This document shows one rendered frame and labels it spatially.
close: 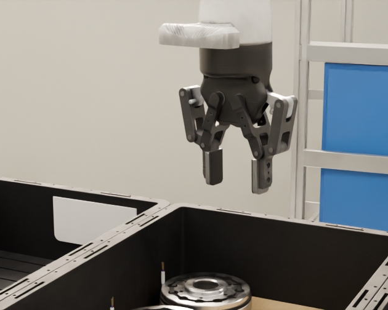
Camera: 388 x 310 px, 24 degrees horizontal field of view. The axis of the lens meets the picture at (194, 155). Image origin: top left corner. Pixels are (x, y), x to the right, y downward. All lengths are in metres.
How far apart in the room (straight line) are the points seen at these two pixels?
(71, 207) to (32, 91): 2.98
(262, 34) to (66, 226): 0.43
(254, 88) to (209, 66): 0.05
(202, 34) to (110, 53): 3.08
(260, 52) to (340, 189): 1.90
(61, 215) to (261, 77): 0.40
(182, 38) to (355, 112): 1.87
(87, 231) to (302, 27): 1.65
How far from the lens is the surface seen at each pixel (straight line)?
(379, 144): 2.72
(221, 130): 0.96
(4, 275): 1.18
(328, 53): 2.70
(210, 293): 1.00
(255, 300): 1.08
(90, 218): 1.16
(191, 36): 0.86
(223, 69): 0.89
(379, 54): 2.67
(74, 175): 4.13
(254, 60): 0.89
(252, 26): 0.89
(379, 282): 0.88
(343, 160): 2.73
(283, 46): 3.65
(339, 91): 2.72
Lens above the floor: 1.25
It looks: 14 degrees down
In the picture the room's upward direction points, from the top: straight up
